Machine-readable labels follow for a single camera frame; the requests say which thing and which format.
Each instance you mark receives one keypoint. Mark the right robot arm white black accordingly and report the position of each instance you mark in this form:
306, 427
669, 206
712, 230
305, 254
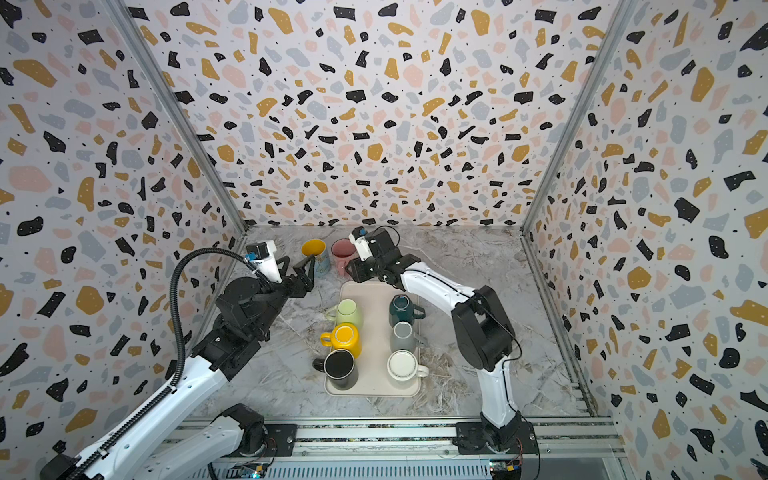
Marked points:
483, 331

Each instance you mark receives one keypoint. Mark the black mug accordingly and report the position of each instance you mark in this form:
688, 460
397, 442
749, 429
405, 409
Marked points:
339, 367

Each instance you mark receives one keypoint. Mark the white mug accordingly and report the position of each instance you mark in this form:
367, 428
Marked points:
404, 368

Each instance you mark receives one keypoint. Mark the light green mug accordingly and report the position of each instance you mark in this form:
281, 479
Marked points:
346, 312

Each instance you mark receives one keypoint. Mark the aluminium corner post right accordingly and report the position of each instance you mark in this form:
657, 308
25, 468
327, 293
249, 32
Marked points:
616, 27

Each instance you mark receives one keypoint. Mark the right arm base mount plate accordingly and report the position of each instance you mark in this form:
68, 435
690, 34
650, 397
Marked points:
482, 438

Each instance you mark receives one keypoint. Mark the grey mug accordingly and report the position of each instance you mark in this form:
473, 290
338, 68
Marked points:
403, 337

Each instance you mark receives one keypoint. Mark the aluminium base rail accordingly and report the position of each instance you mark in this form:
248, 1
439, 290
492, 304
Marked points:
422, 448

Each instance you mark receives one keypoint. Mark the beige rectangular tray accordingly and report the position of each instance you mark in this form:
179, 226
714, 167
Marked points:
373, 298

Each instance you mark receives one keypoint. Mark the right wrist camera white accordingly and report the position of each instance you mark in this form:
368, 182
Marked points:
358, 237

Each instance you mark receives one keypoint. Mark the aluminium corner post left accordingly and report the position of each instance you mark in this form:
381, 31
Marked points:
122, 20

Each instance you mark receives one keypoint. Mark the pink patterned mug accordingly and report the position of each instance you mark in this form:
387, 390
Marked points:
343, 251

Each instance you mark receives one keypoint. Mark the blue butterfly mug yellow inside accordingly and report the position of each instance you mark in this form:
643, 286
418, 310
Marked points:
319, 250

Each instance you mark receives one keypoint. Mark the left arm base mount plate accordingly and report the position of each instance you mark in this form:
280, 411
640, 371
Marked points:
262, 442

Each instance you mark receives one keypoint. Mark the dark green mug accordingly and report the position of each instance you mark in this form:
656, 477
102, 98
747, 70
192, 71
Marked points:
403, 309

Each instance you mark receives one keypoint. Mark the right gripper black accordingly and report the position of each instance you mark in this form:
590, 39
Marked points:
365, 267

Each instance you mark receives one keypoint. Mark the aluminium corner post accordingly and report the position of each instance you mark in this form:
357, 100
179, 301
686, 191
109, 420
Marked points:
122, 20
616, 27

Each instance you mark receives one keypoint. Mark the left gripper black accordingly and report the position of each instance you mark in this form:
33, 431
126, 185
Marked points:
304, 282

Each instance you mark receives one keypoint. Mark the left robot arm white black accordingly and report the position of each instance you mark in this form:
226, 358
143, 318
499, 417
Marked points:
248, 307

